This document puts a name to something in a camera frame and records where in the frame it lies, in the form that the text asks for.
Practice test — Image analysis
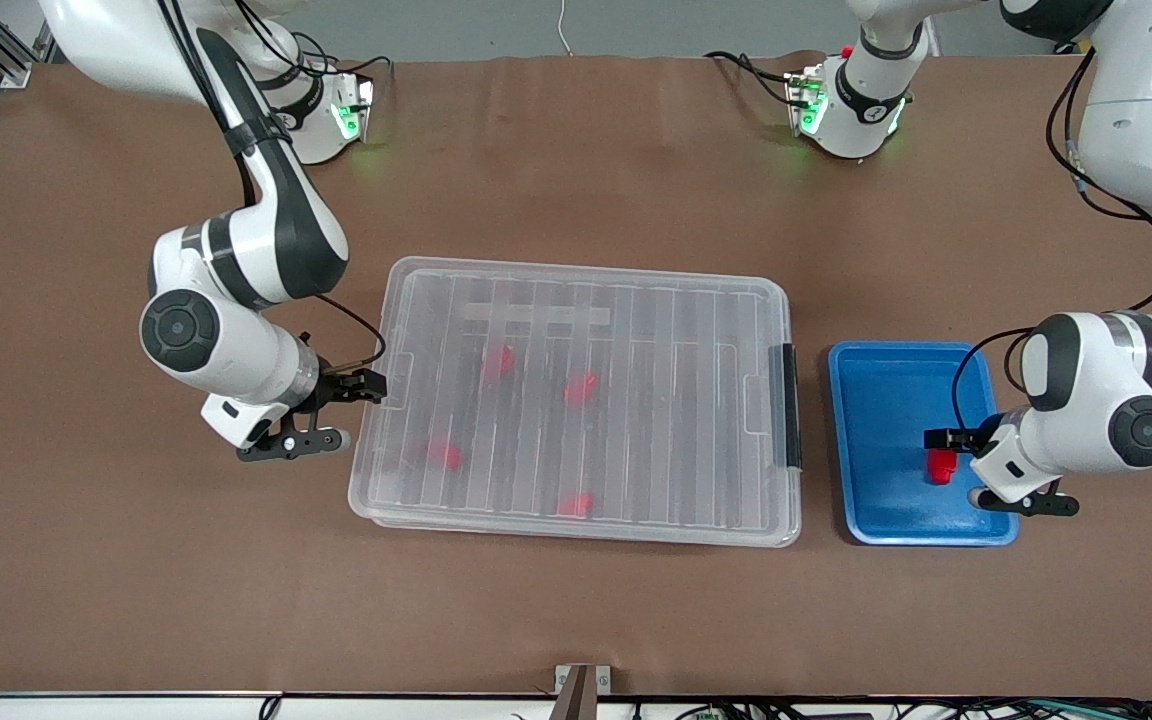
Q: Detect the metal table bracket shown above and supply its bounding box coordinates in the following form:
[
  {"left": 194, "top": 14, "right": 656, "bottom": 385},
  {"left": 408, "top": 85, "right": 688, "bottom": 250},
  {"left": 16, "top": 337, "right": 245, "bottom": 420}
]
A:
[{"left": 552, "top": 664, "right": 614, "bottom": 720}]

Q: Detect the teal cable under table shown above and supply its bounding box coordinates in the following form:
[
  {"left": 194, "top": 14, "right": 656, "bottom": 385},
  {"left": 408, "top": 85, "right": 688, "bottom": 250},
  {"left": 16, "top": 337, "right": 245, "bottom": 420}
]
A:
[{"left": 986, "top": 699, "right": 1152, "bottom": 720}]

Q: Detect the black base cable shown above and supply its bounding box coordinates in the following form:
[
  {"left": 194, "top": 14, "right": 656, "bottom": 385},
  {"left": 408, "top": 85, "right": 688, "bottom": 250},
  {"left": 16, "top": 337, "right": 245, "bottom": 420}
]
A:
[
  {"left": 234, "top": 0, "right": 395, "bottom": 81},
  {"left": 704, "top": 50, "right": 795, "bottom": 101}
]

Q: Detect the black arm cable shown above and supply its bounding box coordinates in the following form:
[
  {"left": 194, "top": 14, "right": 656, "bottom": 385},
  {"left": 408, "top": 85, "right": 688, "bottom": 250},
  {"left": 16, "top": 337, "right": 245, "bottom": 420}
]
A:
[
  {"left": 156, "top": 0, "right": 388, "bottom": 377},
  {"left": 951, "top": 50, "right": 1152, "bottom": 437}
]

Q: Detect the clear plastic storage box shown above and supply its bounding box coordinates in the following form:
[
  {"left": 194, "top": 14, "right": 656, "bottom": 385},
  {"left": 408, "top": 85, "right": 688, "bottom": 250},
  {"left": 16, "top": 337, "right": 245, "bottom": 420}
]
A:
[{"left": 348, "top": 257, "right": 803, "bottom": 549}]

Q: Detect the black box latch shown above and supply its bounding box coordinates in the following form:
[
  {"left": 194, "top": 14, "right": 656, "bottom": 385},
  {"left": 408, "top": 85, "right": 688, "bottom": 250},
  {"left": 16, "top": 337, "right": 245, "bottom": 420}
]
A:
[{"left": 783, "top": 343, "right": 801, "bottom": 470}]

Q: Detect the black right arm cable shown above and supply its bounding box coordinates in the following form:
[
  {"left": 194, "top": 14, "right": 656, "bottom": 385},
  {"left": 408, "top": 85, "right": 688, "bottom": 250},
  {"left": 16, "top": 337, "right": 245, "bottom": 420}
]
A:
[{"left": 156, "top": 0, "right": 388, "bottom": 377}]

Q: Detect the brown table mat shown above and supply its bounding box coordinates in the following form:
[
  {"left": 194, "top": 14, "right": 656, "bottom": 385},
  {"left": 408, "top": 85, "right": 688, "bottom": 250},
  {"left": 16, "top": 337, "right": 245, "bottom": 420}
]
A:
[{"left": 0, "top": 52, "right": 1152, "bottom": 699}]

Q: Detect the clear plastic box lid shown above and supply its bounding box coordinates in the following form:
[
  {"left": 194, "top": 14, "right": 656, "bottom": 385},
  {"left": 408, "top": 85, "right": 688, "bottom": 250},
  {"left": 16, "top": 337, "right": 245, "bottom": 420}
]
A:
[{"left": 349, "top": 257, "right": 799, "bottom": 537}]

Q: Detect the blue plastic tray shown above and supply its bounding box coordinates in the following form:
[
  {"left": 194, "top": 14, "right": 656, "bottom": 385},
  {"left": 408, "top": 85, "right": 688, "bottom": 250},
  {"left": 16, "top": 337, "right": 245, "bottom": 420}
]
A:
[{"left": 827, "top": 340, "right": 1021, "bottom": 548}]

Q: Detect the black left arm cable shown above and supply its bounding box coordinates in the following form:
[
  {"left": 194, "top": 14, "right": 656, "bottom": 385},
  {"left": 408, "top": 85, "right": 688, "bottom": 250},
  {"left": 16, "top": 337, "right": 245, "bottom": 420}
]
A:
[{"left": 951, "top": 50, "right": 1152, "bottom": 437}]

